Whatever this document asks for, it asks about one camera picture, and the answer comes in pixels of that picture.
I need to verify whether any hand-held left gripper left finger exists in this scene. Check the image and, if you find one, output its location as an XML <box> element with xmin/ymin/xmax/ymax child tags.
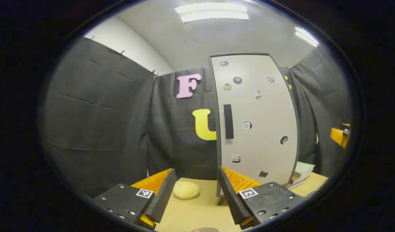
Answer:
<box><xmin>93</xmin><ymin>168</ymin><xmax>177</xmax><ymax>231</ymax></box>

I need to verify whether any grey cabinet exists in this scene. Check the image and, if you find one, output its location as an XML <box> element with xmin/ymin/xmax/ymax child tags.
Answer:
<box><xmin>209</xmin><ymin>52</ymin><xmax>301</xmax><ymax>205</ymax></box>

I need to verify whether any black door handle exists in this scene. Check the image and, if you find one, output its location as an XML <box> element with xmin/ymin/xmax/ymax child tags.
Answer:
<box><xmin>223</xmin><ymin>104</ymin><xmax>234</xmax><ymax>140</ymax></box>

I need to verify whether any thin brown cover book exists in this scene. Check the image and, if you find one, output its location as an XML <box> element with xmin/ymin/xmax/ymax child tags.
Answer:
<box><xmin>286</xmin><ymin>180</ymin><xmax>306</xmax><ymax>190</ymax></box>
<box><xmin>290</xmin><ymin>175</ymin><xmax>310</xmax><ymax>185</ymax></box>

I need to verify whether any green cover book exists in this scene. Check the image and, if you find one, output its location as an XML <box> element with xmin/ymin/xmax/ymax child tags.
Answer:
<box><xmin>295</xmin><ymin>161</ymin><xmax>315</xmax><ymax>178</ymax></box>

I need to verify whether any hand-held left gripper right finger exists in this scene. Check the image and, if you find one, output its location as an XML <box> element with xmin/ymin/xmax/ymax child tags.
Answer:
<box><xmin>217</xmin><ymin>166</ymin><xmax>306</xmax><ymax>230</ymax></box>

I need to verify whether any pale yellow potato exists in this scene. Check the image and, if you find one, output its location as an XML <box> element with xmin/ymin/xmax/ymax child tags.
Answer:
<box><xmin>173</xmin><ymin>181</ymin><xmax>200</xmax><ymax>199</ymax></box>

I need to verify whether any black backdrop cloth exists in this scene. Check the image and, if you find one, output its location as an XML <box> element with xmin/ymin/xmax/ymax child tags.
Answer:
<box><xmin>44</xmin><ymin>36</ymin><xmax>353</xmax><ymax>198</ymax></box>

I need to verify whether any long ceiling light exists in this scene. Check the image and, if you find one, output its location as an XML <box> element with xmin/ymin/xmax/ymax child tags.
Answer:
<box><xmin>295</xmin><ymin>26</ymin><xmax>319</xmax><ymax>47</ymax></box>
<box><xmin>175</xmin><ymin>3</ymin><xmax>249</xmax><ymax>24</ymax></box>

